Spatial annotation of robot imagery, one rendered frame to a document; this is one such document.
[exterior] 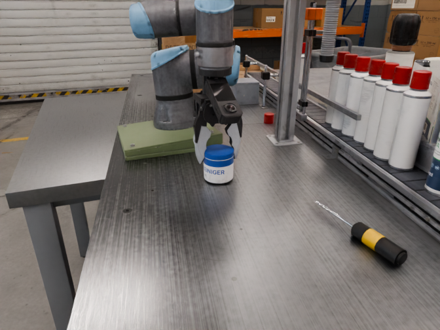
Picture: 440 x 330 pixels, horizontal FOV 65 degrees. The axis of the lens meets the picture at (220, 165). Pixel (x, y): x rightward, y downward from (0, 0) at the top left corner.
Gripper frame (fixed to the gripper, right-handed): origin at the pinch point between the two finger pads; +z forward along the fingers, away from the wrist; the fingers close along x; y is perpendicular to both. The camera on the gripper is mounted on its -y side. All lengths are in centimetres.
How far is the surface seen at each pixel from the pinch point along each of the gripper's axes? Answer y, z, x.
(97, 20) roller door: 453, -12, 11
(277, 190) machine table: -9.7, 5.3, -10.5
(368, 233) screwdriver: -32.3, 2.6, -15.3
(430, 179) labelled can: -27.8, -2.3, -32.1
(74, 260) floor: 91, 88, 48
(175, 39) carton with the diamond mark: 80, -19, -9
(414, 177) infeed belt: -22.3, 0.4, -34.7
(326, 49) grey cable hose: 4.4, -22.2, -28.8
